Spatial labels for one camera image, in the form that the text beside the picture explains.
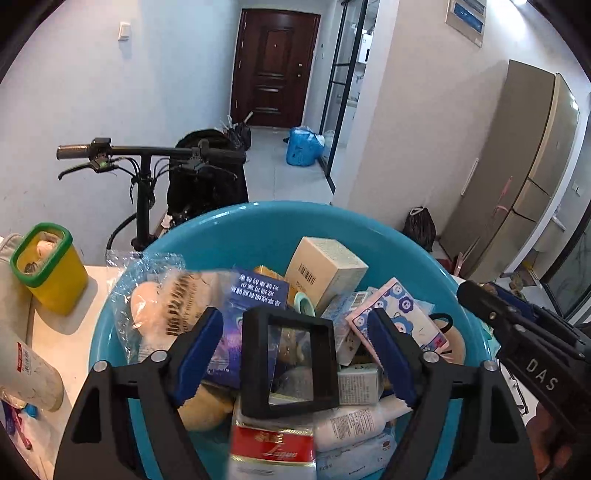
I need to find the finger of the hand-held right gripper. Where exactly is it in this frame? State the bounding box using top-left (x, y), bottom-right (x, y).
top-left (456, 280), bottom-right (533, 334)
top-left (482, 282), bottom-right (588, 357)

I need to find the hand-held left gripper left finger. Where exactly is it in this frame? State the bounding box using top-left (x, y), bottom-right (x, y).
top-left (53, 306), bottom-right (225, 480)

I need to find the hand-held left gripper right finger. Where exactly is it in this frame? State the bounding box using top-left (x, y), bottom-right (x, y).
top-left (366, 307), bottom-right (539, 480)

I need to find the blue flower tissue pack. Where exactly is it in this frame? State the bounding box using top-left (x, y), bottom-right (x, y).
top-left (346, 277), bottom-right (451, 356)

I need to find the black square frame case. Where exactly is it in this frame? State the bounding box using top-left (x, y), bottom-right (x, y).
top-left (241, 306), bottom-right (341, 418)

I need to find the blue plastic basin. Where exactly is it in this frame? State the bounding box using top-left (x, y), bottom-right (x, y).
top-left (88, 200), bottom-right (495, 480)

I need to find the white round desktop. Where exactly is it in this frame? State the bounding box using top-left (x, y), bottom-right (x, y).
top-left (18, 265), bottom-right (153, 480)

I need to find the person's right hand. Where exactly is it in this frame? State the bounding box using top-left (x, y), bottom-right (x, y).
top-left (526, 406), bottom-right (575, 476)

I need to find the small green white box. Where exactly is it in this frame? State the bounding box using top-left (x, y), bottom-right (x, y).
top-left (337, 362), bottom-right (384, 406)

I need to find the bread in printed wrapper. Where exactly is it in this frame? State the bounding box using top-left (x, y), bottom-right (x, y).
top-left (157, 270), bottom-right (236, 352)

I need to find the pale bread packet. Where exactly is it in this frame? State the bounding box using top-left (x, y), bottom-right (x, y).
top-left (178, 383), bottom-right (236, 432)

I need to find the bun in clear plastic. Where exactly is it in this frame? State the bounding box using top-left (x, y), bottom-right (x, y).
top-left (108, 253), bottom-right (185, 361)

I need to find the white plastic bottle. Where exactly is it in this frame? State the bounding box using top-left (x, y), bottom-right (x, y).
top-left (314, 394), bottom-right (411, 453)

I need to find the dark blue box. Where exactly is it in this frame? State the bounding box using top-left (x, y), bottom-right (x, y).
top-left (203, 265), bottom-right (291, 388)

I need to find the black trash bag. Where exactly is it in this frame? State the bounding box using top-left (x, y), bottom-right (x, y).
top-left (403, 206), bottom-right (437, 252)

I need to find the beige cardboard box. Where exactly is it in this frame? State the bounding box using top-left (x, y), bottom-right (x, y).
top-left (284, 236), bottom-right (369, 315)

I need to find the teal tape roll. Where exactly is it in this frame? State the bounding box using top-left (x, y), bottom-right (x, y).
top-left (293, 293), bottom-right (319, 317)

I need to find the light blue packet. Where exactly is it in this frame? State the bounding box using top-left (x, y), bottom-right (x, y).
top-left (316, 431), bottom-right (398, 480)

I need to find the red and white pack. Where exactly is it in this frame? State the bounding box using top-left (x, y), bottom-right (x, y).
top-left (228, 408), bottom-right (317, 480)

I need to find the beige refrigerator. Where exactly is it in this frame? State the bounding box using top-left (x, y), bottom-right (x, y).
top-left (438, 59), bottom-right (580, 287)

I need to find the yellow container with green rim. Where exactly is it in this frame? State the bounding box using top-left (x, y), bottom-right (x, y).
top-left (10, 222), bottom-right (88, 317)

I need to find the white paper tube canister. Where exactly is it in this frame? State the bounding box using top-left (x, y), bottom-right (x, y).
top-left (0, 233), bottom-right (64, 411)

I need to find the blue plastic bag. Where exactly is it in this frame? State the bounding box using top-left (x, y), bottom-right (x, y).
top-left (285, 126), bottom-right (326, 167)

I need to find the black framed glass door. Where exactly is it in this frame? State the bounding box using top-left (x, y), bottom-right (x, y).
top-left (321, 0), bottom-right (384, 178)

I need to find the brown entrance door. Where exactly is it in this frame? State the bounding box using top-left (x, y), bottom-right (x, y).
top-left (230, 8), bottom-right (321, 127)

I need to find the wall electrical panel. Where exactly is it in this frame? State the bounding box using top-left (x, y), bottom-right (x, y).
top-left (445, 0), bottom-right (488, 49)

